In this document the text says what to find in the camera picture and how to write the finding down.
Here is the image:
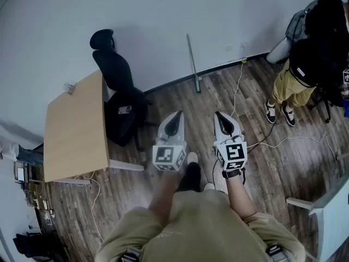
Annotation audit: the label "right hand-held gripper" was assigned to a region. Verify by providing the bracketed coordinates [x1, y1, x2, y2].
[213, 111, 248, 172]

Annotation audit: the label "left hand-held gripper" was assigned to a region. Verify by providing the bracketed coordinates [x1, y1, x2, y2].
[152, 110, 189, 172]

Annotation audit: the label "teal handled utensil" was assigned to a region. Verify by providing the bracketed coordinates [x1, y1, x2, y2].
[186, 33, 202, 93]

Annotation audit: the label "person's left forearm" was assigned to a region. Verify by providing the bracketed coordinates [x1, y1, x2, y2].
[148, 169, 186, 223]

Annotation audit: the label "person's right forearm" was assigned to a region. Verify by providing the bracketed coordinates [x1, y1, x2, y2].
[225, 176, 258, 223]

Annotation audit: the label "black wristwatch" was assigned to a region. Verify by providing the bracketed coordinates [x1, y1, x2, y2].
[222, 168, 246, 178]

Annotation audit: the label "person's black trousers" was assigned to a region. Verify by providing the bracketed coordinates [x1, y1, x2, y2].
[178, 162, 202, 193]

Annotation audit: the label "black mesh office chair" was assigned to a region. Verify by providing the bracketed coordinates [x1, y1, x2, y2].
[89, 28, 158, 151]

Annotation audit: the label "white office chair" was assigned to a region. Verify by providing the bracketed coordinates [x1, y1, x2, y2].
[266, 36, 290, 64]

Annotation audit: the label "wooden table with white legs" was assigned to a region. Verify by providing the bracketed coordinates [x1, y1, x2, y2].
[43, 69, 145, 185]

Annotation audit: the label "person's olive shirt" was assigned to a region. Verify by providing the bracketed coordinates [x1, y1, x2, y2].
[95, 189, 306, 262]

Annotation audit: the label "black swivel chair base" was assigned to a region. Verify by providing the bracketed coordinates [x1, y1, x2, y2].
[308, 90, 333, 124]

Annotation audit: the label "grey backpack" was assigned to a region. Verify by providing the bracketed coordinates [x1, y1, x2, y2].
[285, 0, 320, 47]

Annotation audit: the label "low shelf with equipment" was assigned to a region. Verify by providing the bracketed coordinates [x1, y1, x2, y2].
[15, 162, 57, 229]

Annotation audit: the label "yellowish cable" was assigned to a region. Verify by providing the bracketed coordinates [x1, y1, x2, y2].
[233, 61, 245, 117]

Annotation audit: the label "white wall cable trunking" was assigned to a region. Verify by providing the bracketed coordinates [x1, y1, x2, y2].
[196, 57, 248, 72]

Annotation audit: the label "white floor cable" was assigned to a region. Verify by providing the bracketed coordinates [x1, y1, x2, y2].
[246, 132, 341, 180]

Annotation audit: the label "person's backpack strap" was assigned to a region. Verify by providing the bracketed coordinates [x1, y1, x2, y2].
[266, 243, 290, 262]
[116, 246, 142, 262]

